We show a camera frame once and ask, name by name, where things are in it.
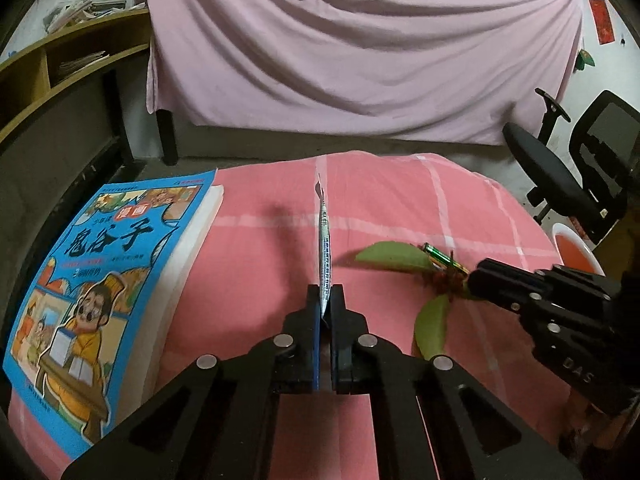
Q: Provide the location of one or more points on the orange bin with white rim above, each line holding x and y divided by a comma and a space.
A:
575, 250

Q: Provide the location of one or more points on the leafy twig with red flower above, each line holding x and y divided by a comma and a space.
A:
390, 256

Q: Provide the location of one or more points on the stack of papers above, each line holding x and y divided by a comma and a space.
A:
82, 64

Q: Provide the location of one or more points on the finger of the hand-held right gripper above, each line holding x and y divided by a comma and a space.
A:
505, 282

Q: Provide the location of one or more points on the green foil wrapper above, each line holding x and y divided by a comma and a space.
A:
440, 256

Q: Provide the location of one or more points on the green wall decoration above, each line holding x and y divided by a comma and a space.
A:
585, 59

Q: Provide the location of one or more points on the blue white snack wrapper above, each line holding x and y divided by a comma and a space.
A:
324, 255

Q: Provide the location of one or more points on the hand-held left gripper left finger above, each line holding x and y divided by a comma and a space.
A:
315, 345

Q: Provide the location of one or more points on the dark wooden cabinet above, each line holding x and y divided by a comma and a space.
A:
65, 150

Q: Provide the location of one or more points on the red paper wall sticker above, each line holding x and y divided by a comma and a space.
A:
601, 21

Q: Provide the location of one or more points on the wooden wall shelf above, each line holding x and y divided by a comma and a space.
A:
30, 90

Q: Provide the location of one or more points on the pink checked tablecloth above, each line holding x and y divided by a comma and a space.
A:
400, 200

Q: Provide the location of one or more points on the black office chair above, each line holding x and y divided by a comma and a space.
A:
540, 160

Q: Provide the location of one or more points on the pink hanging sheet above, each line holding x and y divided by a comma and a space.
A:
350, 45

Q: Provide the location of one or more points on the black metal post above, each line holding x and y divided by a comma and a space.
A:
167, 137

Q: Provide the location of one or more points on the blue comic book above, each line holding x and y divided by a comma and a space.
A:
125, 260

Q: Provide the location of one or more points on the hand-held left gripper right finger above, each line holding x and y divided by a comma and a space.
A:
340, 350

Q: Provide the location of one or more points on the pile of books and papers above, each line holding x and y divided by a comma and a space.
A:
100, 5

